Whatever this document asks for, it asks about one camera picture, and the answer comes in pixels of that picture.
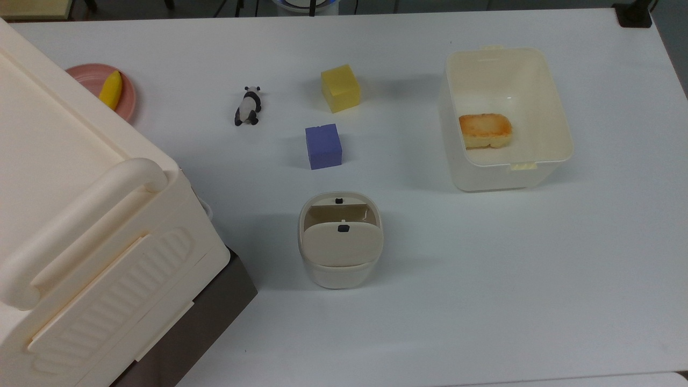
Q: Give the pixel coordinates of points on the small beige trash can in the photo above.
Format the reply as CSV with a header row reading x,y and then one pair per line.
x,y
341,252

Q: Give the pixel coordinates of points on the purple cube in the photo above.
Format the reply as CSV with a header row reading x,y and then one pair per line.
x,y
323,146

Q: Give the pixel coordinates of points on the yellow cube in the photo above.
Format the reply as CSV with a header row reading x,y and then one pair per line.
x,y
340,88

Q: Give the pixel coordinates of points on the small panda figurine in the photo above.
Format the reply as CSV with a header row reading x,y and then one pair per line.
x,y
248,105

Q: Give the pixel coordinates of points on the toasted toy bread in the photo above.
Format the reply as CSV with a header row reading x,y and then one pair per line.
x,y
485,129

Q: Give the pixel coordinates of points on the dark wooden tissue box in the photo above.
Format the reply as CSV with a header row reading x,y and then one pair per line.
x,y
204,317

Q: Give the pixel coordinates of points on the white open plastic bin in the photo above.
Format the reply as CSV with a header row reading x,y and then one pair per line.
x,y
505,80

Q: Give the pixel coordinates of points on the pink plate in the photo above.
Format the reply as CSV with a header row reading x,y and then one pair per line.
x,y
127,99

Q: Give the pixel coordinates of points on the yellow toy banana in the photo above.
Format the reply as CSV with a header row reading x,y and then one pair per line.
x,y
111,90

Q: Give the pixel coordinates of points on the black camera pole stand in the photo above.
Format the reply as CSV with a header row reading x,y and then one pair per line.
x,y
633,15

